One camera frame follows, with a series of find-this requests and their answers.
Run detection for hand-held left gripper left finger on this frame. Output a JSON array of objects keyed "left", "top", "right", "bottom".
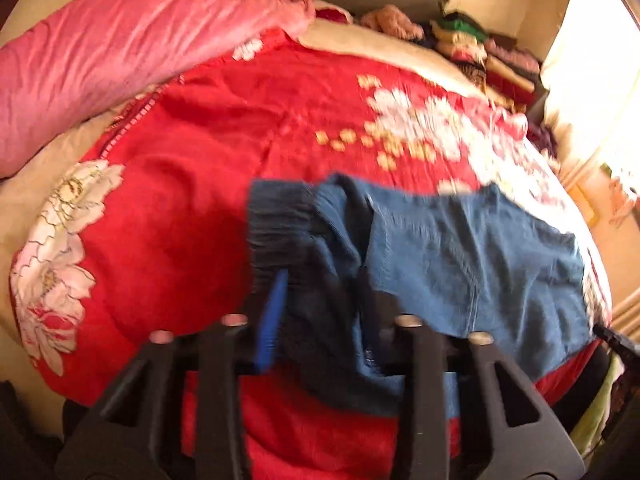
[{"left": 55, "top": 269, "right": 290, "bottom": 480}]

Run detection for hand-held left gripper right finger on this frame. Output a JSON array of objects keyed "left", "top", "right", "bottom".
[{"left": 362, "top": 314, "right": 587, "bottom": 480}]

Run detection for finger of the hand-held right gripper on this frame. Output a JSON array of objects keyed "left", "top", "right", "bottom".
[{"left": 594, "top": 325, "right": 640, "bottom": 358}]

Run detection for blue denim pants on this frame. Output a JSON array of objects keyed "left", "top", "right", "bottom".
[{"left": 248, "top": 172, "right": 601, "bottom": 418}]

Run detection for green cloth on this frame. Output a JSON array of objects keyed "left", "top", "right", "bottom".
[{"left": 570, "top": 357, "right": 623, "bottom": 461}]

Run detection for red floral blanket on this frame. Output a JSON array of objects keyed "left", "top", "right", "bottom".
[{"left": 10, "top": 30, "right": 613, "bottom": 480}]

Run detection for cream curtain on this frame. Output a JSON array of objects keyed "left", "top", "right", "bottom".
[{"left": 540, "top": 0, "right": 640, "bottom": 177}]

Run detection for pink quilt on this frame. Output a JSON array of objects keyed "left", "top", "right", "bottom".
[{"left": 0, "top": 0, "right": 319, "bottom": 178}]

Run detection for pile of folded clothes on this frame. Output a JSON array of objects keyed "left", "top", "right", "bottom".
[{"left": 360, "top": 4, "right": 547, "bottom": 112}]

